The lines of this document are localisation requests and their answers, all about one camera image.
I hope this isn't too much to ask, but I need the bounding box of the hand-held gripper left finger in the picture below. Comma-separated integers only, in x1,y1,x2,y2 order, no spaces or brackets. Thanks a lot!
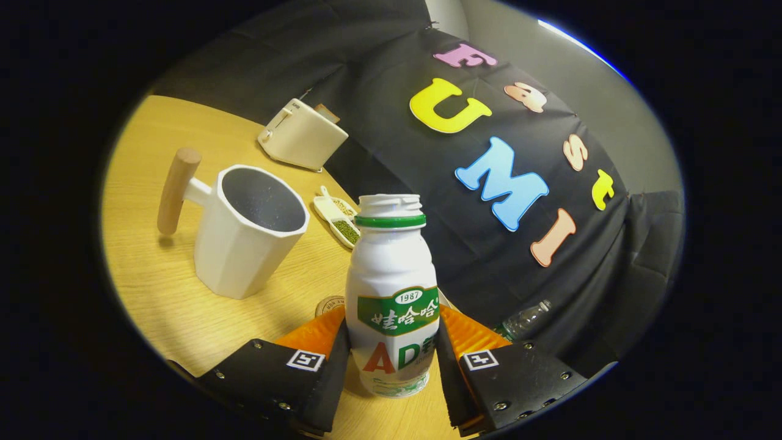
194,306,352,438

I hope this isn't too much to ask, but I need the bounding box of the clear plastic water bottle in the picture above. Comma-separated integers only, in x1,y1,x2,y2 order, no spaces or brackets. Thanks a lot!
494,299,554,342

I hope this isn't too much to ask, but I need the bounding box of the white juice bottle green label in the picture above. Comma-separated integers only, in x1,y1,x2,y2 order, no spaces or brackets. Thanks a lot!
345,194,442,399

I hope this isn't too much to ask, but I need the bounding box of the white cup wooden handle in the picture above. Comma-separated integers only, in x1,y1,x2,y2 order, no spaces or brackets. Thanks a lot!
157,147,311,300

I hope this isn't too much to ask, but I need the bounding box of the white divided dish of beans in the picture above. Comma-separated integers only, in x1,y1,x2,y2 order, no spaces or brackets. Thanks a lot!
313,185,361,250

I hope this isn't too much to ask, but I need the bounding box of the cream toaster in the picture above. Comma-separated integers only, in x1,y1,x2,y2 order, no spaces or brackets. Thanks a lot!
257,98,349,172

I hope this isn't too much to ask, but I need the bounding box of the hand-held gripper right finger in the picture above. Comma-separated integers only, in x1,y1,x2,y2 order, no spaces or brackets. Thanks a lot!
435,304,590,438

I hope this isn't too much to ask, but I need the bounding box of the wooden table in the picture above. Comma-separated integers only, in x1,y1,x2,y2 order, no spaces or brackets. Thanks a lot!
101,95,465,440

